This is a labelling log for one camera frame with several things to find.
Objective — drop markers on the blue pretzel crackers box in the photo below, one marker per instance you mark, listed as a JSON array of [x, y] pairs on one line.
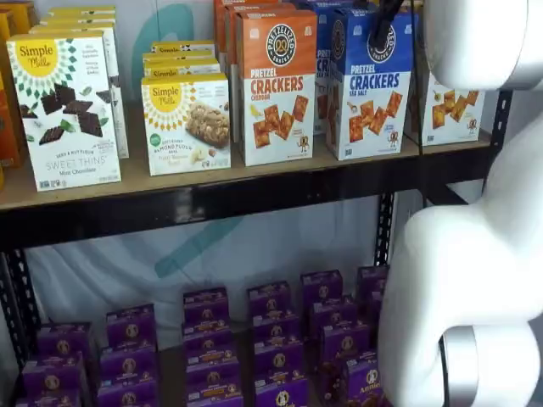
[[373, 110], [321, 63]]

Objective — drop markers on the orange pretzel crackers box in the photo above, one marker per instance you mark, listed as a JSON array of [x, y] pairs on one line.
[[278, 93], [231, 51], [218, 25]]

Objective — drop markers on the orange snack box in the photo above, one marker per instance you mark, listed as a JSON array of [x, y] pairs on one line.
[[6, 114]]

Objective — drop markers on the Simple Mills Sweet Thins box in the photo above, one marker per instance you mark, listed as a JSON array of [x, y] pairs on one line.
[[80, 20], [80, 10], [116, 63], [63, 118]]

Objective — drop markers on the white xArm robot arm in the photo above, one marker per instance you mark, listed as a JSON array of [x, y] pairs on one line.
[[466, 263]]

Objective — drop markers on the Simple Mills almond bars box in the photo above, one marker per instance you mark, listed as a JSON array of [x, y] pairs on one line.
[[186, 127], [182, 68], [178, 55], [182, 46]]

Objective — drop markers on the white backdrop with teal logo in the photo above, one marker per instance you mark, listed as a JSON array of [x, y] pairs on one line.
[[169, 25]]

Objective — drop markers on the wooden shelf board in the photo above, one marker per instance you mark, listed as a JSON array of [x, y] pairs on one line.
[[140, 174]]

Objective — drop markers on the yellow pretzel crackers box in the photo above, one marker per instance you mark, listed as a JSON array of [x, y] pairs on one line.
[[454, 114]]

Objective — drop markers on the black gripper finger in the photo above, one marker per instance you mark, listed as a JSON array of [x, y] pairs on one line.
[[382, 23]]

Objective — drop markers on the black metal shelf rack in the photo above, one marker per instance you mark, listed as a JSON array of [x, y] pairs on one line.
[[254, 195]]

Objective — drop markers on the purple Annie's snack box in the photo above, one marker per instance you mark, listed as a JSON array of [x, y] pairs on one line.
[[129, 325], [211, 357], [362, 383], [63, 341], [275, 325], [213, 378], [127, 394], [372, 277], [333, 313], [375, 302], [127, 362], [278, 358], [282, 393], [46, 399], [344, 341], [269, 297], [321, 286], [205, 304], [215, 401], [53, 375], [206, 335]]

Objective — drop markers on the yellow-orange snack box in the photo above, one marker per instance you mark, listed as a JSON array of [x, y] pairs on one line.
[[21, 15]]

